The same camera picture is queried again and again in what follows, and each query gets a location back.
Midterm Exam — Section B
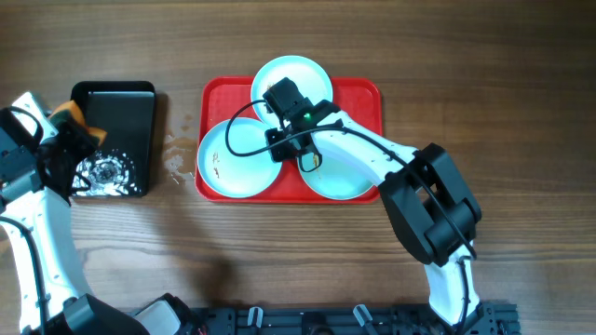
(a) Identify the white plate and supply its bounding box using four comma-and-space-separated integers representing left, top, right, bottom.
251, 55, 333, 105
297, 154, 373, 201
196, 117, 282, 198

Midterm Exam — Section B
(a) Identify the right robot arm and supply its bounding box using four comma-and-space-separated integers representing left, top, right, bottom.
266, 99, 481, 332

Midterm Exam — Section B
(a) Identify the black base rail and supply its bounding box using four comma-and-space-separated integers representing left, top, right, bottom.
196, 301, 522, 335

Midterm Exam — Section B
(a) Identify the black water basin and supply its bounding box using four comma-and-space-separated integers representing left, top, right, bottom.
71, 81, 156, 197

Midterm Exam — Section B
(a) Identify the orange green sponge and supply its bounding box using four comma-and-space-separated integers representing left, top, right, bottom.
48, 100, 107, 146

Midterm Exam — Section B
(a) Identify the red plastic tray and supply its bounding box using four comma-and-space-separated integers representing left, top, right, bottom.
198, 76, 383, 205

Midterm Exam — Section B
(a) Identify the white plate top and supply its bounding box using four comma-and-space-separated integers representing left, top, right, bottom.
251, 55, 333, 105

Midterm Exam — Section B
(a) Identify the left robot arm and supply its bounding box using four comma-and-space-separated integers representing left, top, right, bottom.
1, 117, 189, 334

